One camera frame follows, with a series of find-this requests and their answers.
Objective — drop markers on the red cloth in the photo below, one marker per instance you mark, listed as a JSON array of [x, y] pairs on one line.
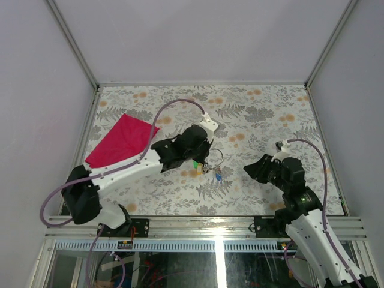
[[127, 138]]

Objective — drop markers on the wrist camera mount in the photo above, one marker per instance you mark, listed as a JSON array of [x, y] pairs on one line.
[[207, 123], [283, 151]]

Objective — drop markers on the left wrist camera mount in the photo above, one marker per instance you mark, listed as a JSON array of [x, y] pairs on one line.
[[207, 123]]

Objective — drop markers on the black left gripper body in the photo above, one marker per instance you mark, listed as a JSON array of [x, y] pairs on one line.
[[200, 155]]

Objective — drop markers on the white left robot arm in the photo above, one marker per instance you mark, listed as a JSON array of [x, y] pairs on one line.
[[86, 190]]

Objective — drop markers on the floral table mat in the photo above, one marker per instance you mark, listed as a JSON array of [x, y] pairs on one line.
[[251, 120]]

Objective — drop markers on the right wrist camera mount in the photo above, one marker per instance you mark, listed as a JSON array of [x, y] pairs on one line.
[[283, 151]]

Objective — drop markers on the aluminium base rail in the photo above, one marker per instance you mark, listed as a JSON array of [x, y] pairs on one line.
[[346, 228]]

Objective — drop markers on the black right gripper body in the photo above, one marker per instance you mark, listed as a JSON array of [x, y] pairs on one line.
[[269, 171]]

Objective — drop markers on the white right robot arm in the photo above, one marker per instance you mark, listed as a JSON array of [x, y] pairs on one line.
[[303, 220]]

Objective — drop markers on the large silver keyring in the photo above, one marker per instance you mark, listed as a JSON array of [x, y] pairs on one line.
[[214, 159]]

